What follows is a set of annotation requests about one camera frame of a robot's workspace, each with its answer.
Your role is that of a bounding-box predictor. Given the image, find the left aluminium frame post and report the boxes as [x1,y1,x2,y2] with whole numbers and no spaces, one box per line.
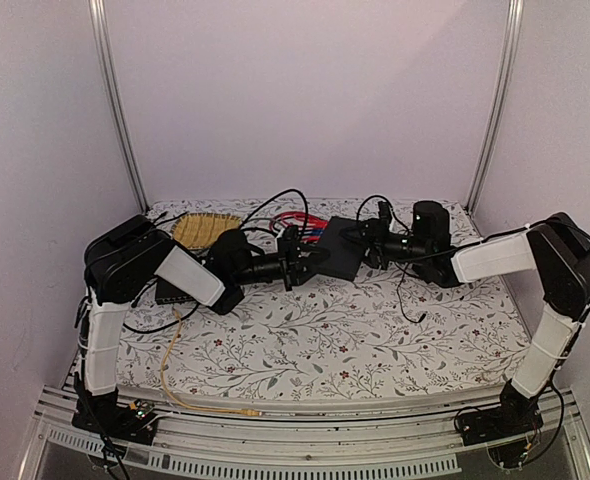
[88,0,149,212]

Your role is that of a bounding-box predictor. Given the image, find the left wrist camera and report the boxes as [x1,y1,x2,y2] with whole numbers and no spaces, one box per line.
[276,225,299,250]

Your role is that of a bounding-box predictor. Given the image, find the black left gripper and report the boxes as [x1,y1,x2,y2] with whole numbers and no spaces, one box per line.
[234,237,332,292]

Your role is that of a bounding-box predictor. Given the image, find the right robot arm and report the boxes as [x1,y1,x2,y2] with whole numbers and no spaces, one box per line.
[340,202,590,436]

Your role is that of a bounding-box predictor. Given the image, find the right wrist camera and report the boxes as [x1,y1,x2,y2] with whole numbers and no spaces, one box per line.
[412,200,451,250]

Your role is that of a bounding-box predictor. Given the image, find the black power cable with plug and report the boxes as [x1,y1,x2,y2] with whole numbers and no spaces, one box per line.
[394,264,429,324]

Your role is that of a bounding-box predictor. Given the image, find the red ethernet cable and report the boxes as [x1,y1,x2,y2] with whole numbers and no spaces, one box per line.
[269,212,326,239]

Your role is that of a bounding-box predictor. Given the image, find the yellow woven mat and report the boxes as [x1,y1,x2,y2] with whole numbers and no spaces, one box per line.
[171,213,242,250]

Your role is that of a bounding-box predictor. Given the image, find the right aluminium frame post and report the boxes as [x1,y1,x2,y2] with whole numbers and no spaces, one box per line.
[465,0,524,216]

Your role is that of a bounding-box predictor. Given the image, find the black network switch box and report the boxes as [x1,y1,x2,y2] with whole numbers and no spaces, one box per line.
[315,216,366,281]

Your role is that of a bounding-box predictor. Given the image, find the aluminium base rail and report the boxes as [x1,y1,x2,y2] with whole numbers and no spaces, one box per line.
[18,385,590,479]

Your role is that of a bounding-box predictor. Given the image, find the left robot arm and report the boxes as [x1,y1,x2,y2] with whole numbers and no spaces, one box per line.
[80,215,330,434]

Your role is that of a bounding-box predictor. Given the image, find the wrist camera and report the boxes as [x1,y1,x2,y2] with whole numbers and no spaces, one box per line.
[412,200,451,250]
[276,225,299,250]

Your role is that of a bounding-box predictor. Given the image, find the aluminium frame post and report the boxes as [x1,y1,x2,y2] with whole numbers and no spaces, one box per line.
[88,0,149,212]
[465,0,524,216]

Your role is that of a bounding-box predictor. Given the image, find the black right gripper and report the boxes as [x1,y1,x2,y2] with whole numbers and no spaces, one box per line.
[339,218,431,271]

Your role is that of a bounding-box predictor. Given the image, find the yellow ethernet cable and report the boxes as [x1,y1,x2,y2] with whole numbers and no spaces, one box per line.
[159,307,264,419]

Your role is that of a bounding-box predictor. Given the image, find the floral patterned table cloth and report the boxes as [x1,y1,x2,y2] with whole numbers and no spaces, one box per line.
[77,197,534,402]

